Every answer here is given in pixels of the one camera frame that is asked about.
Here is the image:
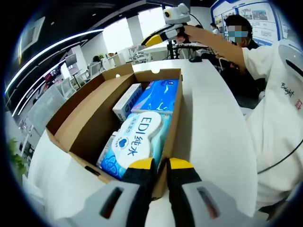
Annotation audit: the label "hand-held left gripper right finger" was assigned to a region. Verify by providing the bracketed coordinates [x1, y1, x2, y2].
[165, 157, 270, 227]

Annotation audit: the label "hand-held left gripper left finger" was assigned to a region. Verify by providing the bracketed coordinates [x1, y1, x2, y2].
[51, 157, 157, 227]

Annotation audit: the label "soft blue tissue pack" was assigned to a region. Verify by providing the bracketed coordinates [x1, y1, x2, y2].
[130, 79, 180, 114]

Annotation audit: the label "soft blue wet wipes pack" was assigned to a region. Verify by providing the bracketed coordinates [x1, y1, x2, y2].
[96, 111, 173, 181]

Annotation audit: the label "white printed carton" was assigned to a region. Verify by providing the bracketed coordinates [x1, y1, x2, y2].
[112, 83, 143, 123]

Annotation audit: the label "brown cardboard shoe box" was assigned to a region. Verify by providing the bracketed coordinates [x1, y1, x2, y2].
[45, 62, 183, 201]

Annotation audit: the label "person's right hand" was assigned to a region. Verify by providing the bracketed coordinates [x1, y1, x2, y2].
[176, 24, 199, 44]

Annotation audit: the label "green potted plant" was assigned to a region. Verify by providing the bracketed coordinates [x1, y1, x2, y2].
[7, 138, 28, 175]

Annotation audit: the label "curved ceiling light strip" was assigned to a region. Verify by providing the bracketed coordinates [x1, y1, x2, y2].
[4, 28, 105, 93]

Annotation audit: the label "person in white shirt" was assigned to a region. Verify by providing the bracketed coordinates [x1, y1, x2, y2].
[241, 39, 303, 211]

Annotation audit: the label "frosted desk divider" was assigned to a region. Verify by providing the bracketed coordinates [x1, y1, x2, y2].
[27, 84, 69, 137]

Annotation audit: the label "white chest device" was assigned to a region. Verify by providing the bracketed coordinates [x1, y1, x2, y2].
[278, 39, 303, 79]

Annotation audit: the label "ceiling air conditioner vent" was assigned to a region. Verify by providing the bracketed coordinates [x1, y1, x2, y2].
[20, 16, 45, 52]

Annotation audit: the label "blue framed wall poster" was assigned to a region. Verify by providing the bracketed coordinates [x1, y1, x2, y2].
[210, 0, 289, 47]

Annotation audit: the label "dark wall display screen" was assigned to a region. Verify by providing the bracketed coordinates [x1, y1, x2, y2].
[65, 53, 78, 67]

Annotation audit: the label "black device cable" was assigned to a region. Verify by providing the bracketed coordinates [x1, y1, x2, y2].
[257, 139, 303, 175]

